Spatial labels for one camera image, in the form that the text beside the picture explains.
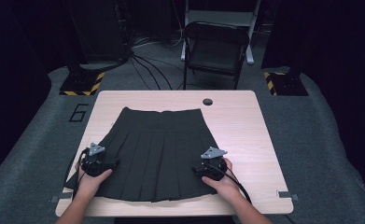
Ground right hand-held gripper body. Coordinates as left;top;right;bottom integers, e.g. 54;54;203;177
194;147;229;182

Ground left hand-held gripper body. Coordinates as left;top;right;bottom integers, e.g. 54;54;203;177
80;142;119;178

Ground black pleated skirt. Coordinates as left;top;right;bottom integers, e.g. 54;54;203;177
63;106;221;203

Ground person's left hand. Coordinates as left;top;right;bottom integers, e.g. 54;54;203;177
76;166;114;200

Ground person's right hand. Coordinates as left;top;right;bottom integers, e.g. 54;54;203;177
201;157;243;202

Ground black base with hazard stripes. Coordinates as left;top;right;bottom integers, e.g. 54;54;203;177
59;71;105;97
263;72;309;97

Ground black folding chair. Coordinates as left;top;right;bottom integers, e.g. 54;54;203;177
182;21;250;91

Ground dark equipment cabinet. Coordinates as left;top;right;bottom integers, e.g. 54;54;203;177
65;0;132;63

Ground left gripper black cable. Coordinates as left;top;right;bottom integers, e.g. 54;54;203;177
72;147;91;201

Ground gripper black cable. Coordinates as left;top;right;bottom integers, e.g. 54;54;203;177
72;147;91;201
208;162;253;205

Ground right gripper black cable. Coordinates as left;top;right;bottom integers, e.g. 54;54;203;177
208;162;253;205

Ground grey metal table bracket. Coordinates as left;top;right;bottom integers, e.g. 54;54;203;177
49;191;74;203
276;189;300;202

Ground bundle of black floor cables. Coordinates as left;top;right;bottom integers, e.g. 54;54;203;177
129;36;185;91

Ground white metal frame stand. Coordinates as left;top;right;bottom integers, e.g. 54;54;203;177
180;0;262;65

